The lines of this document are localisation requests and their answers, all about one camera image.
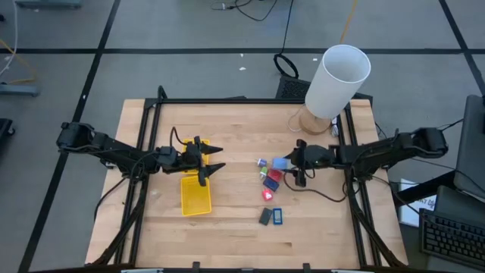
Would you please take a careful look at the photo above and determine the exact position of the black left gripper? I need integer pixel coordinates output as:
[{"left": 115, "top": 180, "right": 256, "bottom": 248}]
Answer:
[{"left": 182, "top": 136, "right": 227, "bottom": 187}]

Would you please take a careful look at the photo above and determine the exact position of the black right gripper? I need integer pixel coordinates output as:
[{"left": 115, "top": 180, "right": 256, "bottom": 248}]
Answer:
[{"left": 282, "top": 139, "right": 318, "bottom": 188}]

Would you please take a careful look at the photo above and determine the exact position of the light blue charger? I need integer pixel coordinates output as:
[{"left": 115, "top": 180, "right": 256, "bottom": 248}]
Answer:
[{"left": 272, "top": 157, "right": 292, "bottom": 171}]

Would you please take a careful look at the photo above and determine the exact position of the dark blue charger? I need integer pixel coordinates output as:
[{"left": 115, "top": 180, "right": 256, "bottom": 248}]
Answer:
[{"left": 262, "top": 177, "right": 280, "bottom": 193}]

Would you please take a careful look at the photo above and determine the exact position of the long yellow plastic basket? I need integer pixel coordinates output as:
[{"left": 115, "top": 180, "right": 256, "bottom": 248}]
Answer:
[{"left": 180, "top": 174, "right": 213, "bottom": 217}]

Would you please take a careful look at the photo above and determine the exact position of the black small display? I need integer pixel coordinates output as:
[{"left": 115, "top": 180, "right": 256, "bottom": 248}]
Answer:
[{"left": 258, "top": 207, "right": 274, "bottom": 227}]

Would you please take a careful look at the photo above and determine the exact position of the small yellow plastic basket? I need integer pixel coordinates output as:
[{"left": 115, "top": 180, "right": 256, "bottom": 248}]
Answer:
[{"left": 181, "top": 139, "right": 211, "bottom": 176}]

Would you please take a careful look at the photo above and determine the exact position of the black perforated box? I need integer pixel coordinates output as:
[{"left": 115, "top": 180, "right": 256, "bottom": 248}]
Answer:
[{"left": 275, "top": 75, "right": 312, "bottom": 101}]

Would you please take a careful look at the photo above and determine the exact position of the white shade wooden base lamp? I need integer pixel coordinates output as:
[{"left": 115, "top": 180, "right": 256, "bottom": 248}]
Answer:
[{"left": 298, "top": 44, "right": 372, "bottom": 137}]

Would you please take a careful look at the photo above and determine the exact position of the white paper sheet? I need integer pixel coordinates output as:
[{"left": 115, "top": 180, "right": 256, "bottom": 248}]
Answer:
[{"left": 399, "top": 177, "right": 437, "bottom": 228}]

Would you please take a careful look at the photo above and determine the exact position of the dark grey desk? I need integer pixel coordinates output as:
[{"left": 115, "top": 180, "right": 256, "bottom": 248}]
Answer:
[{"left": 393, "top": 170, "right": 485, "bottom": 273}]

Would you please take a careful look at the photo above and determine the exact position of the black keyboard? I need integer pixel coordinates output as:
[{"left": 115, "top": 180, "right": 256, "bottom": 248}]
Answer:
[{"left": 418, "top": 208, "right": 485, "bottom": 271}]

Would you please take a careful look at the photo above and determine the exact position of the grey floor base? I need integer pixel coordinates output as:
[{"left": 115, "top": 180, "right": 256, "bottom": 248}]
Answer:
[
  {"left": 0, "top": 83, "right": 41, "bottom": 99},
  {"left": 14, "top": 0, "right": 83, "bottom": 10}
]

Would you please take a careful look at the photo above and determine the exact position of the black floor object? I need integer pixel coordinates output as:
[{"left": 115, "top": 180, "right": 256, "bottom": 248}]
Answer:
[{"left": 0, "top": 118, "right": 17, "bottom": 149}]

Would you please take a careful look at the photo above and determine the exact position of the white lamp cable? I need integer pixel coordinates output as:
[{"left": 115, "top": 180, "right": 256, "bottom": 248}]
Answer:
[{"left": 286, "top": 105, "right": 305, "bottom": 133}]

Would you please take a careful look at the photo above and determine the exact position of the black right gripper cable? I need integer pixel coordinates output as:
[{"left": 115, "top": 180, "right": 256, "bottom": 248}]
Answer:
[{"left": 282, "top": 166, "right": 348, "bottom": 204}]

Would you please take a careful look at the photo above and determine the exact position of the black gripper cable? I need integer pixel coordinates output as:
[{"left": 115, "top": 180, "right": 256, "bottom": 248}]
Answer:
[
  {"left": 169, "top": 126, "right": 189, "bottom": 147},
  {"left": 282, "top": 166, "right": 348, "bottom": 204}
]

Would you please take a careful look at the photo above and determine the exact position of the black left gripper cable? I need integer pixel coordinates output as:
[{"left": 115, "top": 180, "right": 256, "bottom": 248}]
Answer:
[{"left": 169, "top": 126, "right": 189, "bottom": 147}]

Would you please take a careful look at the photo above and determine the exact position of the black aluminium table frame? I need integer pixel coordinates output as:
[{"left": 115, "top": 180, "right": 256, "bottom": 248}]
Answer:
[{"left": 86, "top": 85, "right": 409, "bottom": 273}]

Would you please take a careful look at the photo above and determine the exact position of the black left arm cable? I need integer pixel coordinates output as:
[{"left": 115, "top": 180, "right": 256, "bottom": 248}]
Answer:
[{"left": 93, "top": 174, "right": 132, "bottom": 221}]

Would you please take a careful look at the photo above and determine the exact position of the black looped floor cable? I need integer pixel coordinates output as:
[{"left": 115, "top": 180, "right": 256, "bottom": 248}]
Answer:
[{"left": 272, "top": 0, "right": 300, "bottom": 80}]

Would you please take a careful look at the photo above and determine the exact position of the yellow hanging cable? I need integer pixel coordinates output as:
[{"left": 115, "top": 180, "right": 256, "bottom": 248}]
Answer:
[{"left": 339, "top": 0, "right": 359, "bottom": 45}]

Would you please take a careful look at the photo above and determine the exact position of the yellow floor cable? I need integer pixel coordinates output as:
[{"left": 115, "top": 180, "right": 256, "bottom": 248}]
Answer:
[{"left": 0, "top": 37, "right": 39, "bottom": 86}]

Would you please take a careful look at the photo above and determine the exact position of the white floor cable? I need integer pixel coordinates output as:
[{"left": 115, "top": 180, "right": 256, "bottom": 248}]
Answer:
[{"left": 0, "top": 0, "right": 20, "bottom": 77}]

